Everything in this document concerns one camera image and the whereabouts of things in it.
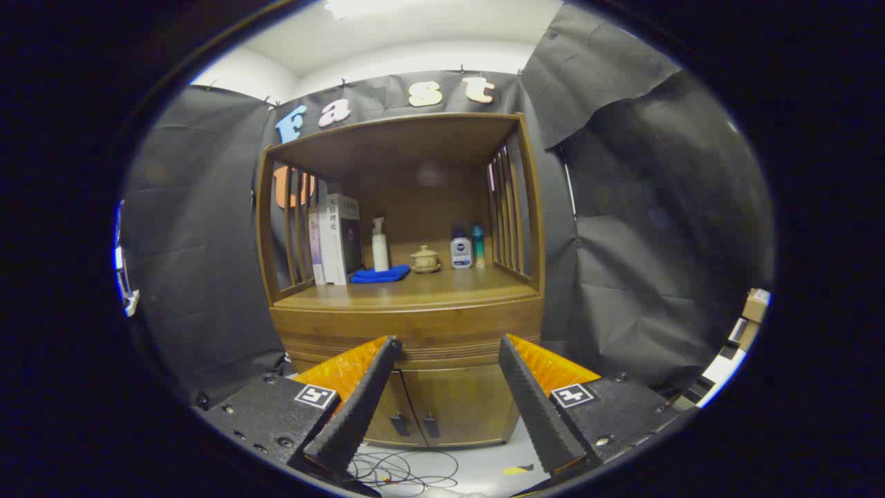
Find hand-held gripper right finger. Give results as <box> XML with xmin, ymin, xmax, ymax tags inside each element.
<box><xmin>498</xmin><ymin>333</ymin><xmax>699</xmax><ymax>478</ymax></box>

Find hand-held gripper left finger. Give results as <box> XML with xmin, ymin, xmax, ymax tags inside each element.
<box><xmin>201</xmin><ymin>335</ymin><xmax>403</xmax><ymax>477</ymax></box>

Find wooden cabinet door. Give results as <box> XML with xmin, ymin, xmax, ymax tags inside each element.
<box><xmin>401</xmin><ymin>365</ymin><xmax>519</xmax><ymax>447</ymax></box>
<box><xmin>363</xmin><ymin>370</ymin><xmax>428</xmax><ymax>447</ymax></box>

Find wooden countertop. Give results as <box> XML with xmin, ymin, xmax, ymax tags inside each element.
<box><xmin>277</xmin><ymin>263</ymin><xmax>540</xmax><ymax>308</ymax></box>

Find wooden cabinet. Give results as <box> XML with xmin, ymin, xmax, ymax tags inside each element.
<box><xmin>256</xmin><ymin>113</ymin><xmax>547</xmax><ymax>449</ymax></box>

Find blue folded cloth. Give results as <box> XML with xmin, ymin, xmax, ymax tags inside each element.
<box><xmin>350</xmin><ymin>265</ymin><xmax>411</xmax><ymax>284</ymax></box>

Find white pump bottle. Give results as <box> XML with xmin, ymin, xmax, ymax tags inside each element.
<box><xmin>371</xmin><ymin>216</ymin><xmax>390</xmax><ymax>272</ymax></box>

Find thin purple book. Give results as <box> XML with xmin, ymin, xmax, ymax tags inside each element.
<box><xmin>309</xmin><ymin>207</ymin><xmax>326</xmax><ymax>286</ymax></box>

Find thick white book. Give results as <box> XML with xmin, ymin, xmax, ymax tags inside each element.
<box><xmin>325</xmin><ymin>194</ymin><xmax>364</xmax><ymax>286</ymax></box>

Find white lotion bottle blue cap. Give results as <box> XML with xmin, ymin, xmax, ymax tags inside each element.
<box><xmin>450</xmin><ymin>228</ymin><xmax>473</xmax><ymax>270</ymax></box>

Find cardboard box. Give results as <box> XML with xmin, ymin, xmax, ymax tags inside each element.
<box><xmin>741</xmin><ymin>289</ymin><xmax>770</xmax><ymax>324</ymax></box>

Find white equipment stand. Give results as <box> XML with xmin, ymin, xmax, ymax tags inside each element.
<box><xmin>114</xmin><ymin>201</ymin><xmax>140</xmax><ymax>317</ymax></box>

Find black floor cables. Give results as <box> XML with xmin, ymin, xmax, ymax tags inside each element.
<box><xmin>346</xmin><ymin>448</ymin><xmax>460</xmax><ymax>497</ymax></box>

